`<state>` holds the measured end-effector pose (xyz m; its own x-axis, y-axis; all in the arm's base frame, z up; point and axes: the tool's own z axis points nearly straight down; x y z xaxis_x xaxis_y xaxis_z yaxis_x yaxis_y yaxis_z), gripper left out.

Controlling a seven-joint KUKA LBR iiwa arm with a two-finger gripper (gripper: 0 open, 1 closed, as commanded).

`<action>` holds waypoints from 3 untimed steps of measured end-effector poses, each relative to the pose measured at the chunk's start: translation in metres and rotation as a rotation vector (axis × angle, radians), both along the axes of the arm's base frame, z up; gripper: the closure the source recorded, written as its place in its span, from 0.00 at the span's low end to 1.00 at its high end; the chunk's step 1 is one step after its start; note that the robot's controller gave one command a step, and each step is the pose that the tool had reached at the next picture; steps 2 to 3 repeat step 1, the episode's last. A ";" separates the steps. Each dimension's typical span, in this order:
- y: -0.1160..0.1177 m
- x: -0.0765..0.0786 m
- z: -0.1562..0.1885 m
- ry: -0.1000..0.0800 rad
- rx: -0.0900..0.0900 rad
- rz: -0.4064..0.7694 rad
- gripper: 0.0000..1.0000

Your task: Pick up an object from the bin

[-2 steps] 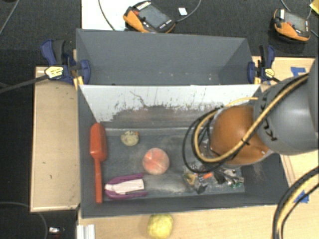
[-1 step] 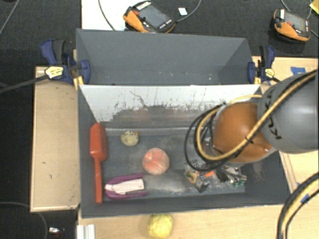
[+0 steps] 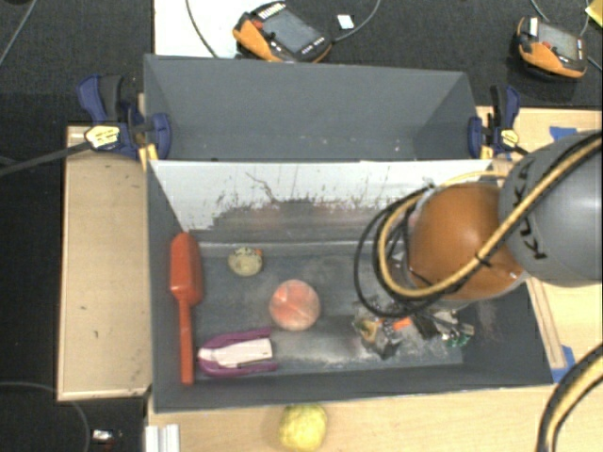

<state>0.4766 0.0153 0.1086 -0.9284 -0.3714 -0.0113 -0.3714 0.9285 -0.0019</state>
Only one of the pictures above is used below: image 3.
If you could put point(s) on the yellow-green toy fruit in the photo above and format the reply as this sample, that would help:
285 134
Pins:
302 427

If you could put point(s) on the orange plastic scoop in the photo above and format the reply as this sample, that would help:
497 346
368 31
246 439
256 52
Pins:
186 271

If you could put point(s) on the yellow speckled toy ball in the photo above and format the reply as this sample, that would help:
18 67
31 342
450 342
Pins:
245 263

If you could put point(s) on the pink-orange toy peach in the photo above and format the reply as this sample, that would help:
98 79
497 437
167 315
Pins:
295 305

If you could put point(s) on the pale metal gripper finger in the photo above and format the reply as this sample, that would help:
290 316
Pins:
389 345
373 319

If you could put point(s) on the black cylinder on white bracket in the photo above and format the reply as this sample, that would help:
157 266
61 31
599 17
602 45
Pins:
426 327

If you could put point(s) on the purple and white stapler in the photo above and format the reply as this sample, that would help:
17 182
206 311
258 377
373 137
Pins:
238 353

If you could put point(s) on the grey metal bin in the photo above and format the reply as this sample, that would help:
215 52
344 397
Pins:
292 120

